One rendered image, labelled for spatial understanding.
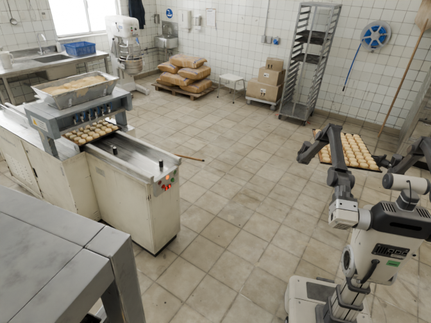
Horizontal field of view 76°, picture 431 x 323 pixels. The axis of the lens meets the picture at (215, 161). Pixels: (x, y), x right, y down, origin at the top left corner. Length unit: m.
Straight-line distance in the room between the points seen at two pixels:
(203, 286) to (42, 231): 2.12
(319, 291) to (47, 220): 2.04
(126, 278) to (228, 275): 2.16
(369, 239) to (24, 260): 1.30
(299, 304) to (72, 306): 1.93
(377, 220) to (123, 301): 1.15
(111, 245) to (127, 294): 0.07
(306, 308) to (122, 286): 1.88
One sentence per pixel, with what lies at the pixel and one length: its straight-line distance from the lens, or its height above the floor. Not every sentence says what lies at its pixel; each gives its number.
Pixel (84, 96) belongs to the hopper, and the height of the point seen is 1.24.
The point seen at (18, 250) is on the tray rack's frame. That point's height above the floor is 1.82.
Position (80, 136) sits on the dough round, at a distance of 2.50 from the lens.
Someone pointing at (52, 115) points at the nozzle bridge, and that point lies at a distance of 2.25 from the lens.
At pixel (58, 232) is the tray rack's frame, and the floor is 1.82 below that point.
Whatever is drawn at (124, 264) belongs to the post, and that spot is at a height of 1.79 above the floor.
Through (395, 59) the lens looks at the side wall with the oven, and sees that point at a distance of 5.25.
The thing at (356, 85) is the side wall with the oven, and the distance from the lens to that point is 5.37.
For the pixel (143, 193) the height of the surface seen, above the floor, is 0.73.
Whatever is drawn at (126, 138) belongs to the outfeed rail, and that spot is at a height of 0.88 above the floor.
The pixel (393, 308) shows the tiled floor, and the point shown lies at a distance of 2.74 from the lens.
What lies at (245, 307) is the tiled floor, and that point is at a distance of 2.33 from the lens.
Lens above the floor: 2.03
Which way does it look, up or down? 34 degrees down
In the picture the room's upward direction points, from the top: 4 degrees clockwise
